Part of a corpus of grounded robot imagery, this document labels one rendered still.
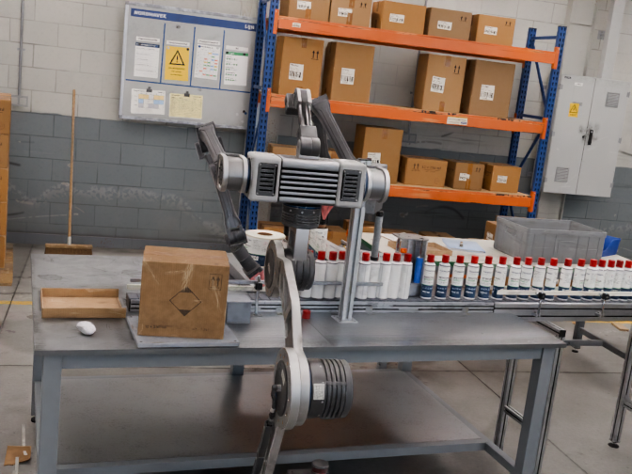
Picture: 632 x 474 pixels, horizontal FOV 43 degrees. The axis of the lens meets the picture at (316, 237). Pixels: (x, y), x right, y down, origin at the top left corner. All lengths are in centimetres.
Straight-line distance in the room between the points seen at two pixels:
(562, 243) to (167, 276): 314
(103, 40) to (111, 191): 137
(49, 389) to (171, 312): 47
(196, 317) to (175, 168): 496
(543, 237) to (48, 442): 338
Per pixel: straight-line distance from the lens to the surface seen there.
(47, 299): 332
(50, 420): 292
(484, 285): 376
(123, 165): 772
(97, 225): 782
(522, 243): 524
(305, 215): 272
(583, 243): 545
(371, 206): 323
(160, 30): 755
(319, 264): 337
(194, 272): 282
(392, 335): 323
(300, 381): 233
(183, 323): 287
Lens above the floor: 180
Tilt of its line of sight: 11 degrees down
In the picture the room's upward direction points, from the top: 6 degrees clockwise
